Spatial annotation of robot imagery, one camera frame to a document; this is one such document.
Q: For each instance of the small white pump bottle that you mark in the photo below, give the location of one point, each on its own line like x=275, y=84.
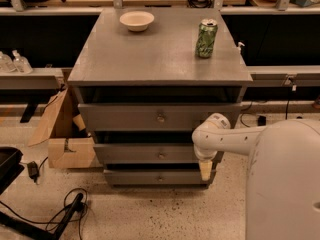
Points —
x=240, y=47

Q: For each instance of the black power adapter right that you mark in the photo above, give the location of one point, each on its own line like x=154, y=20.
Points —
x=261, y=121

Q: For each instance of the green soda can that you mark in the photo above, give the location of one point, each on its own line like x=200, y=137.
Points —
x=206, y=38

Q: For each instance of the open cardboard box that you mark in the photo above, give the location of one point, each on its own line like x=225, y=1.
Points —
x=60, y=126

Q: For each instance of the black power adapter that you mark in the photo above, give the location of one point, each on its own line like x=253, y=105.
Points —
x=261, y=121
x=33, y=170

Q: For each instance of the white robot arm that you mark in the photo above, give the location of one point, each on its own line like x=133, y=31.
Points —
x=283, y=173

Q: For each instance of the grey top drawer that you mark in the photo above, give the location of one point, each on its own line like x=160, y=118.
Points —
x=154, y=117

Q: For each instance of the clear sanitizer bottle left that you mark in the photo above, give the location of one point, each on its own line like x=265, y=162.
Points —
x=6, y=63

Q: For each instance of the black stand base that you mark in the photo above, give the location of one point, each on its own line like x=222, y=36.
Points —
x=39, y=234

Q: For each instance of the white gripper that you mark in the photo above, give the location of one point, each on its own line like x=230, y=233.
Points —
x=204, y=155

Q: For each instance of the black power adapter left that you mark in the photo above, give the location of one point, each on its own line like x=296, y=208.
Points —
x=33, y=170

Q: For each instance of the clear sanitizer bottle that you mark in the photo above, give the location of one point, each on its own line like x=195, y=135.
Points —
x=6, y=63
x=21, y=63

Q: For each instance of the white paper bowl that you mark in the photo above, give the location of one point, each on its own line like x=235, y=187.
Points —
x=137, y=21

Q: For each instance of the clear sanitizer bottle right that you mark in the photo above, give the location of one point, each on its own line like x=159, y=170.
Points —
x=21, y=63

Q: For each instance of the grey wooden drawer cabinet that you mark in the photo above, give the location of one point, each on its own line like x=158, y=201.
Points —
x=157, y=66

